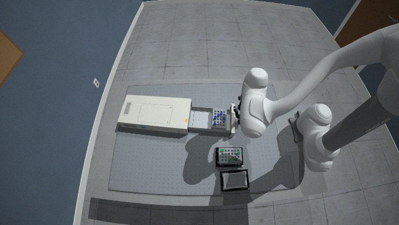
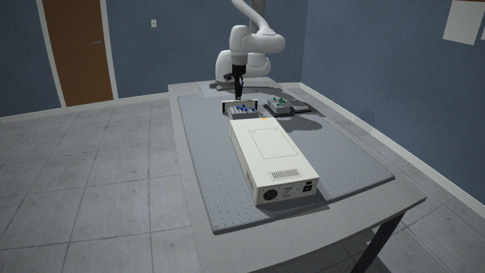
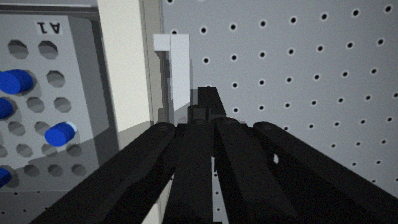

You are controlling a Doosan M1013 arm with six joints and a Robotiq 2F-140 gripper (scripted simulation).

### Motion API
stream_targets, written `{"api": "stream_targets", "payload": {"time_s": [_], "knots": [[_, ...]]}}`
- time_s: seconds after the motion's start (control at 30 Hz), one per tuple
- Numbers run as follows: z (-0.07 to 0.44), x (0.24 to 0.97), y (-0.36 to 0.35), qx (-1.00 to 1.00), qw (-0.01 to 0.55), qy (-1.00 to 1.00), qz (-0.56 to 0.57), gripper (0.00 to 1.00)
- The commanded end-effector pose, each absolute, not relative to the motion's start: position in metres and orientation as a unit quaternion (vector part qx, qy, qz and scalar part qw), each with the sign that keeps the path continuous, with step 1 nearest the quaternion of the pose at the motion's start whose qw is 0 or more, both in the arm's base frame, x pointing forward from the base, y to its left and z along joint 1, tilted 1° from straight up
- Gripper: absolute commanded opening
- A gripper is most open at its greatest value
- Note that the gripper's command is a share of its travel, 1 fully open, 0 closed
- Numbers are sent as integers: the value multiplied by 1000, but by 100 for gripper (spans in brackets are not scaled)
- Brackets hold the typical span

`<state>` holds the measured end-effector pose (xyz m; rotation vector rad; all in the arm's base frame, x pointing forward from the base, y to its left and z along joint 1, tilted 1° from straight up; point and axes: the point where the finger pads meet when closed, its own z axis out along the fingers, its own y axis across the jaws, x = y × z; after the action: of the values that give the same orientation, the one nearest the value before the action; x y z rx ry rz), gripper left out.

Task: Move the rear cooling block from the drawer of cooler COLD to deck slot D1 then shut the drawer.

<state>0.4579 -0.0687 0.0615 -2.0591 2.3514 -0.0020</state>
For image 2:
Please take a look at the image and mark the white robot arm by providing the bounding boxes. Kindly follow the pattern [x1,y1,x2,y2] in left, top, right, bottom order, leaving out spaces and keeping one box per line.
[209,0,286,91]

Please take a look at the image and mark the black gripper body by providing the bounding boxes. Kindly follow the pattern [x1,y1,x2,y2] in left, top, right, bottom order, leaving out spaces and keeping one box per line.
[232,65,246,84]

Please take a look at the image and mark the black rectangular frame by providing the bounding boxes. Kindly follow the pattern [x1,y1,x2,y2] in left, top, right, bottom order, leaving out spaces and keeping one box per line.
[291,107,312,114]

